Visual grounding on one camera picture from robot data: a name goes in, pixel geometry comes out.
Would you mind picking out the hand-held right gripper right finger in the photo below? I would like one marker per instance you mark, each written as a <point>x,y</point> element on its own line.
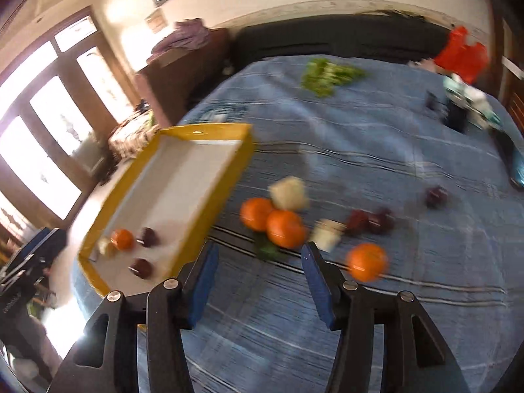
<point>317,286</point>

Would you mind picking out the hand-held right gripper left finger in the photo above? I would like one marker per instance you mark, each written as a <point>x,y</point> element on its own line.
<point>204,282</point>

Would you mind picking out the small white fruit chunk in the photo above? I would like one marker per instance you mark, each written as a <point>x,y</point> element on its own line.
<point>326,233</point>

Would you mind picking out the orange tangerine with green leaf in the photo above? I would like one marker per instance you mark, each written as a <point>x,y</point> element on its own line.
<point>286,229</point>

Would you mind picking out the dark red plum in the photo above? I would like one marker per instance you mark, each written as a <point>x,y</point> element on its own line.
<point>436,196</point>
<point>147,236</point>
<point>357,222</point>
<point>381,221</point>
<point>141,268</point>

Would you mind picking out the large white fruit chunk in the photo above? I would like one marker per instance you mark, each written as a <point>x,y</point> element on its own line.
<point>288,192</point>

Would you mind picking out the yellow cardboard tray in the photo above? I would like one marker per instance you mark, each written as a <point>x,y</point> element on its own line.
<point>180,180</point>

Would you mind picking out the grey clothing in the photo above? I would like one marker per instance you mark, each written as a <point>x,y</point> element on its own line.
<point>37,344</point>

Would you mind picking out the patterned brown blanket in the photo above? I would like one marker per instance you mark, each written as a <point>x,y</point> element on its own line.
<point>131,135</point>

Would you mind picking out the wooden glass door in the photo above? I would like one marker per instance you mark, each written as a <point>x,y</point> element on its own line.
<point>49,98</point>

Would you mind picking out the brown armchair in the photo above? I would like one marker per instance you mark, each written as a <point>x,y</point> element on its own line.
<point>176,77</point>

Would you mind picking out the green leafy lettuce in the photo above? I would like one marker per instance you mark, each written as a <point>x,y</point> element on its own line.
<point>327,75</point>

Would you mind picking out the black box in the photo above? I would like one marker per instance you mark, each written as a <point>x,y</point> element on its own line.
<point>456,116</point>

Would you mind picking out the dark phone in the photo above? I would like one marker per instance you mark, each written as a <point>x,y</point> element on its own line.
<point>509,159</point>

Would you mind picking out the white and green packet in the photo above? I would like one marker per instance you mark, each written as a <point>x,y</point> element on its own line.
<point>475,98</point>

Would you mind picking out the purple cloth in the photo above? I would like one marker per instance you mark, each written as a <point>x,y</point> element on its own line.
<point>184,37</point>

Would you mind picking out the black sofa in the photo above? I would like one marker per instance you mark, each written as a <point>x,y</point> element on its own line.
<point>327,37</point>

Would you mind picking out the brown wooden cabinet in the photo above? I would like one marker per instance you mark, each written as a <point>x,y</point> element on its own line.
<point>516,106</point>

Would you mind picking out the red plastic bag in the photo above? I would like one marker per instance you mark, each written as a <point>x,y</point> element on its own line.
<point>460,55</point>

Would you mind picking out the small wall plaque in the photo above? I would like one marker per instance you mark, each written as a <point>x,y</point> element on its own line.
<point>155,21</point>

